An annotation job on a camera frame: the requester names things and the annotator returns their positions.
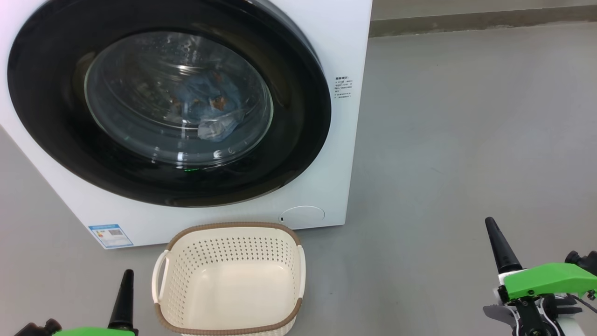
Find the round black glass washer door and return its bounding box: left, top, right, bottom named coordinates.
left=7, top=0, right=332, bottom=208

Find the small printed text label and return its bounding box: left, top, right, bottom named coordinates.
left=334, top=76, right=354, bottom=99

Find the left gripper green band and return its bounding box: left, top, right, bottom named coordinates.
left=54, top=269, right=139, bottom=336

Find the round filter cover panel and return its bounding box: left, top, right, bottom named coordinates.
left=279, top=206, right=326, bottom=229

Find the grey wall baseboard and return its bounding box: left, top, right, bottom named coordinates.
left=369, top=5, right=597, bottom=38

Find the blue energy label sticker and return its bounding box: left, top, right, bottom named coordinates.
left=89, top=224, right=134, bottom=249

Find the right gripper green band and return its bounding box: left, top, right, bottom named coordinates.
left=483, top=217, right=597, bottom=336

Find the white front-load washing machine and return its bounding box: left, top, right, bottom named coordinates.
left=0, top=0, right=374, bottom=250

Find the cream perforated laundry basket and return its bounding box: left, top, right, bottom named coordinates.
left=151, top=222, right=306, bottom=336

